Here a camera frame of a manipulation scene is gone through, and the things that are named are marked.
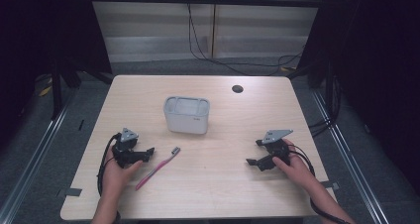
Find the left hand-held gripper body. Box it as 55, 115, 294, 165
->
111, 127, 142, 169

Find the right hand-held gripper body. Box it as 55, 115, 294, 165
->
261, 128, 294, 168

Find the pink toothbrush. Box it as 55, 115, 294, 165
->
135, 146, 181, 191

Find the white plastic holder box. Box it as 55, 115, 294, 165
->
162, 95, 211, 135

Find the person's left hand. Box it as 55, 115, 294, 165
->
102, 148, 144, 198

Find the person's right hand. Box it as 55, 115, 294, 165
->
271, 138, 319, 190

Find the grey floor tape piece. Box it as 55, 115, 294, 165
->
56, 186, 83, 199
319, 180, 341, 191

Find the black metal stand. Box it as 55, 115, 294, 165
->
50, 59, 64, 121

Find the black curtain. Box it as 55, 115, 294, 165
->
295, 0, 420, 198
0, 0, 114, 153

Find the bundle of black floor cables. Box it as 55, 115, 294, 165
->
308, 73, 343, 139

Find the metal floor rail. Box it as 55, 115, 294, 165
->
310, 87, 392, 224
0, 94, 74, 224

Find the black wall cable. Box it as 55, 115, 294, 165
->
186, 2, 305, 77

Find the black horizontal frame bar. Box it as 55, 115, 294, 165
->
88, 0, 327, 9

